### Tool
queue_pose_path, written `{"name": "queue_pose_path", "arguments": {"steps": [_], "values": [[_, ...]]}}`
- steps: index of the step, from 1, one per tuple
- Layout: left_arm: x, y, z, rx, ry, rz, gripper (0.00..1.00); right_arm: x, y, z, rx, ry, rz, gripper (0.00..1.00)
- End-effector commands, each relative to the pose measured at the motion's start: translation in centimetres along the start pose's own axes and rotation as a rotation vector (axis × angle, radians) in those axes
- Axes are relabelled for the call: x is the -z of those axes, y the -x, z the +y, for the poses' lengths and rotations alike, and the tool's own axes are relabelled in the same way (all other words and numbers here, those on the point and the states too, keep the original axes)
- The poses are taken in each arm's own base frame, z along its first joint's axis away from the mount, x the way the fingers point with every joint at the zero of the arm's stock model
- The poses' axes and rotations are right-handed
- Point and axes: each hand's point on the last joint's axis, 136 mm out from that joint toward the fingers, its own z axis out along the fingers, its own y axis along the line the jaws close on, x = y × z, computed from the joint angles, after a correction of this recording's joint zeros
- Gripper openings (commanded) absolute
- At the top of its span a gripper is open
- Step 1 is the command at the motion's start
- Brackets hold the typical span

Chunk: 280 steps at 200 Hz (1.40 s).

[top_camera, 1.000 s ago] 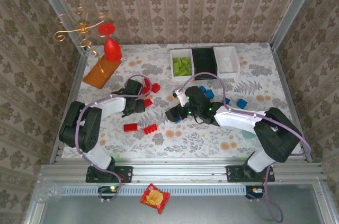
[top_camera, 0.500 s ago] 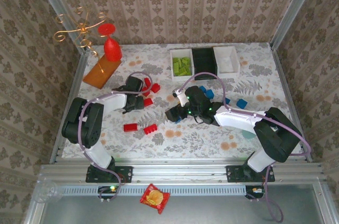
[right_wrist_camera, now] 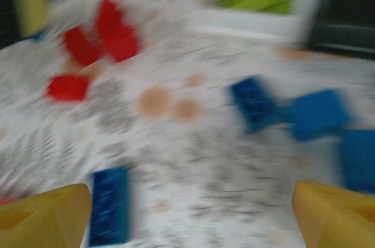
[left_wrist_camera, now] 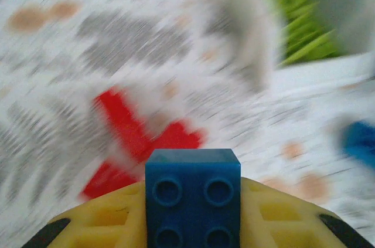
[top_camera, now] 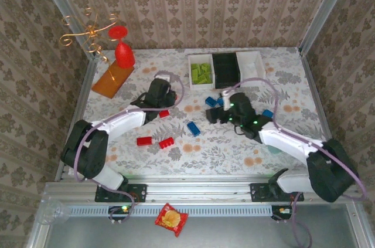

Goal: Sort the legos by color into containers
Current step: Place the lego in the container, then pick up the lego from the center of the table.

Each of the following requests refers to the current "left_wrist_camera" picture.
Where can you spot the green lego brick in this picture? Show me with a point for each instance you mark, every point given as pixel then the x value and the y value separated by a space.
pixel 304 19

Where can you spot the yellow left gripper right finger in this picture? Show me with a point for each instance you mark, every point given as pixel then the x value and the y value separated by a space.
pixel 281 218

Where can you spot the blue lego brick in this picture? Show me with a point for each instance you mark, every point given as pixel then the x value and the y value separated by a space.
pixel 193 201
pixel 360 142

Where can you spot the white plastic container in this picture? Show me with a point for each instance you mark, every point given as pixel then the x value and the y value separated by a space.
pixel 252 40

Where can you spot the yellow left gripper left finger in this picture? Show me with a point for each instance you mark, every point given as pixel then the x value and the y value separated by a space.
pixel 96 218

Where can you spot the red lego brick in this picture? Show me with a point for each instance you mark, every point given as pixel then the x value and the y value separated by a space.
pixel 123 122
pixel 181 138
pixel 104 180

